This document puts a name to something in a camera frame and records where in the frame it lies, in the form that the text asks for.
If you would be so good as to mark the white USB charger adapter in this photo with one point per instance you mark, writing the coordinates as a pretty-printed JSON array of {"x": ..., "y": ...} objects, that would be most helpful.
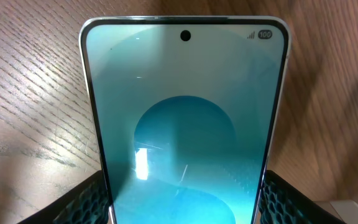
[{"x": 345, "y": 210}]

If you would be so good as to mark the teal screen smartphone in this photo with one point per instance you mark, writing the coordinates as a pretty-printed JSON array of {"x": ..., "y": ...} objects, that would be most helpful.
[{"x": 184, "y": 110}]

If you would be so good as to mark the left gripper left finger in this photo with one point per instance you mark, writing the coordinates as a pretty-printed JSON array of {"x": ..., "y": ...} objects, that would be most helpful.
[{"x": 87, "y": 203}]

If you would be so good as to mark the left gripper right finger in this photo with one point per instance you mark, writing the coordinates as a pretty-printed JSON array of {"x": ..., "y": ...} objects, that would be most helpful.
[{"x": 281, "y": 203}]

